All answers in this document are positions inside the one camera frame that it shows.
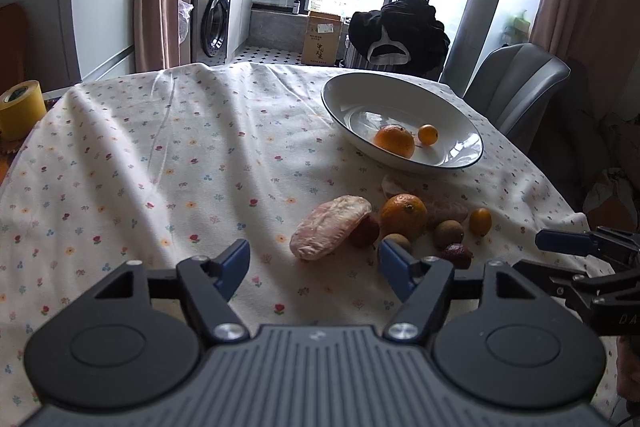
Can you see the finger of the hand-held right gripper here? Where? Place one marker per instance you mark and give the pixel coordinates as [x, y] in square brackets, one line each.
[550, 274]
[560, 241]

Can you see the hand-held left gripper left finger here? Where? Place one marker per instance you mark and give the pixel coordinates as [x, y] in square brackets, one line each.
[234, 263]

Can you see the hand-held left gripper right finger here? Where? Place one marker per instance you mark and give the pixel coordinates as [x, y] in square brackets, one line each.
[395, 263]

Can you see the brown kiwi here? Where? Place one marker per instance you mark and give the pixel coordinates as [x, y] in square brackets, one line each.
[448, 234]
[398, 241]

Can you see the orange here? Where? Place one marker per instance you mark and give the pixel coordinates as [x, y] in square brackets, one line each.
[395, 142]
[404, 216]

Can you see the large peeled pomelo segment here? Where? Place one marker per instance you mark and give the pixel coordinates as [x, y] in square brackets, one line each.
[327, 227]

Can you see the kumquat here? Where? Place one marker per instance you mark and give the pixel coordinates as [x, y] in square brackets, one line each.
[428, 134]
[480, 221]

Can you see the white bowl with dark rim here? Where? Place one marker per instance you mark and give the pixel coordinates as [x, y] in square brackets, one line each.
[360, 92]

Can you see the crumpled plastic bag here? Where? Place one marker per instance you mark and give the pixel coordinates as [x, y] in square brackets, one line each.
[610, 202]

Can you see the floral tablecloth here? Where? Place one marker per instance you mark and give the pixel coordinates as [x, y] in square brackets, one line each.
[175, 157]

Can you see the grey chair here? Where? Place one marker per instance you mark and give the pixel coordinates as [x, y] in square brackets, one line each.
[520, 82]

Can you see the white radiator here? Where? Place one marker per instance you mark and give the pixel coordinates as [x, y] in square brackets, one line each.
[357, 57]

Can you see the cardboard box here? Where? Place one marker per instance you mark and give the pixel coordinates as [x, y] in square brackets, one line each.
[320, 39]

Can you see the black clothes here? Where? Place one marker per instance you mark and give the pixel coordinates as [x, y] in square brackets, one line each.
[405, 22]

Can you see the grey washing machine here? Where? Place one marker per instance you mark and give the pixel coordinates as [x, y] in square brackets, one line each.
[212, 17]

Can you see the clear plastic bag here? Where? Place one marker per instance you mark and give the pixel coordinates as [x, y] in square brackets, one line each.
[184, 19]

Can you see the white base cabinet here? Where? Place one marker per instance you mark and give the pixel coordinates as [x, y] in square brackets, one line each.
[242, 2]

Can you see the yellow tape roll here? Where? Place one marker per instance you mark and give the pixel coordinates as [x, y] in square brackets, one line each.
[20, 112]

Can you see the brown wooden board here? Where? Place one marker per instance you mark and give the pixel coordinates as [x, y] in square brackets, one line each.
[12, 47]

